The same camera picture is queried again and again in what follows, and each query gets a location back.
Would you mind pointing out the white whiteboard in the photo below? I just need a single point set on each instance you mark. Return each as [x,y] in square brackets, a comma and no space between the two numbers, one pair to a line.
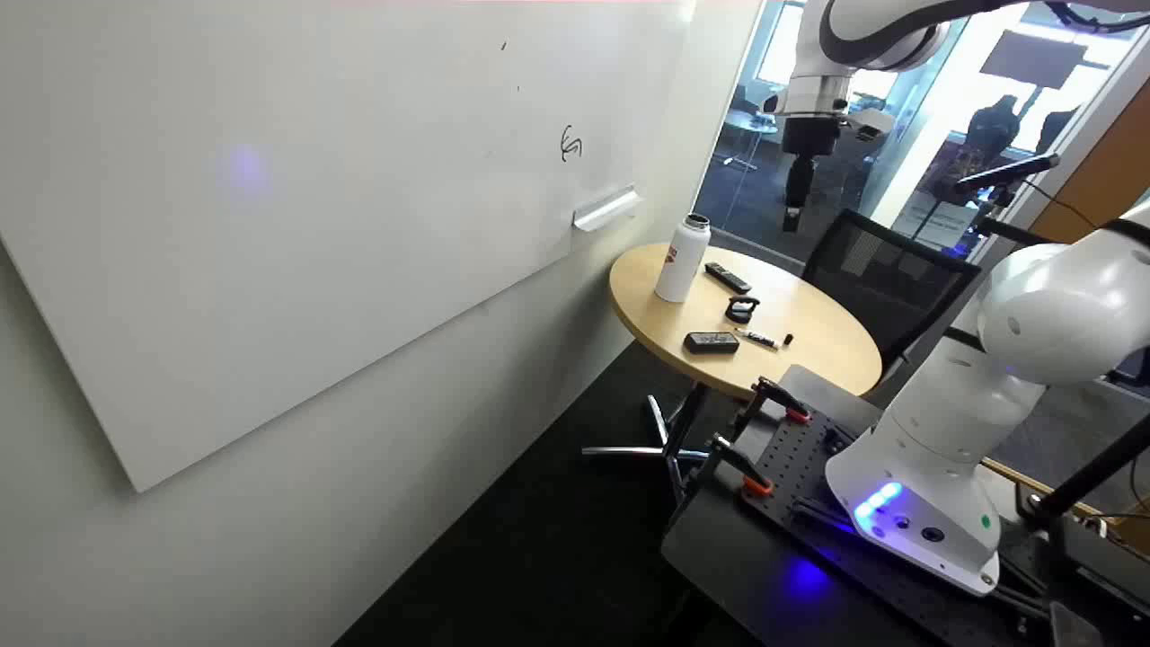
[228,206]

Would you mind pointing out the round wooden table base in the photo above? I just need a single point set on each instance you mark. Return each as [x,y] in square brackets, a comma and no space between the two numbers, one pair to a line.
[668,438]

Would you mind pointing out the white water bottle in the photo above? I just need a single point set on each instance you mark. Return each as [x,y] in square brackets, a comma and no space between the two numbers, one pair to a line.
[684,260]

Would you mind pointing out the black remote control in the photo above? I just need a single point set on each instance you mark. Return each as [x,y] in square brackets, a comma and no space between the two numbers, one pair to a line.
[727,276]

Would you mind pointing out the orange black clamp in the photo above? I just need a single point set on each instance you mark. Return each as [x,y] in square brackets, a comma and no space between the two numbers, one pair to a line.
[771,403]
[721,451]

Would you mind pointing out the black camera tripod pole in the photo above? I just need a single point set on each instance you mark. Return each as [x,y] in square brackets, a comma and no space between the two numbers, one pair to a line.
[1118,454]

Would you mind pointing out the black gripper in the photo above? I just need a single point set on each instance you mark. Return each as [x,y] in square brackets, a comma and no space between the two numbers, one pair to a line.
[809,135]

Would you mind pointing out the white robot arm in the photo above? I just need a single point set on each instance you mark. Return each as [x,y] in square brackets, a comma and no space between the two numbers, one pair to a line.
[1048,313]

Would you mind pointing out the black mesh office chair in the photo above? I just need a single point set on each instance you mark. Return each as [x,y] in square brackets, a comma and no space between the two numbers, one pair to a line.
[891,285]

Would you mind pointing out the white marker pen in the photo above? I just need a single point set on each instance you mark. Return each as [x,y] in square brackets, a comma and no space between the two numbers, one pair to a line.
[762,337]

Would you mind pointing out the black phone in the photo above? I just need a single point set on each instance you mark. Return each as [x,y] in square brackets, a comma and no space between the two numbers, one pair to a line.
[711,342]

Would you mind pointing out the black robot mounting stand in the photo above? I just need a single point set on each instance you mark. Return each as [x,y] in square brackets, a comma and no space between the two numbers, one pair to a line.
[793,572]

